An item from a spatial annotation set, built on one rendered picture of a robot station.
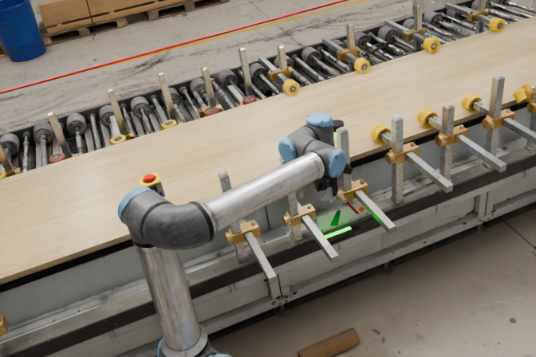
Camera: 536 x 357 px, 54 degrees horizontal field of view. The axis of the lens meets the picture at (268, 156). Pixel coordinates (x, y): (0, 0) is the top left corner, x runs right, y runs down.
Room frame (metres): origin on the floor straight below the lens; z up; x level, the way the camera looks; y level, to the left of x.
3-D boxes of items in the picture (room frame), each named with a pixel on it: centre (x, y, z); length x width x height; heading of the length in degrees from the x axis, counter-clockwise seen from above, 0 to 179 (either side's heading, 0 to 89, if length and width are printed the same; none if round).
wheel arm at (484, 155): (1.86, -0.84, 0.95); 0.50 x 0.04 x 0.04; 16
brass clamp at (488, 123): (1.97, -1.05, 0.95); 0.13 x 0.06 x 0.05; 106
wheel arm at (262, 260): (1.55, 0.12, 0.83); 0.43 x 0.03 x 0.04; 16
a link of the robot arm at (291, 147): (1.47, -0.11, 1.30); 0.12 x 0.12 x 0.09; 38
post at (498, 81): (1.96, -1.03, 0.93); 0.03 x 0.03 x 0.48; 16
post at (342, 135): (1.75, -0.30, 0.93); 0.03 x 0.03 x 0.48; 16
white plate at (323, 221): (1.72, -0.28, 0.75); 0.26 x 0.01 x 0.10; 106
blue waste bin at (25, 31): (6.82, 2.89, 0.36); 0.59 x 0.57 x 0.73; 13
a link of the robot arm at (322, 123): (1.54, -0.19, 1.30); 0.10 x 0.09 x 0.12; 128
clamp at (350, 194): (1.76, -0.32, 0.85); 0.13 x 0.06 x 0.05; 106
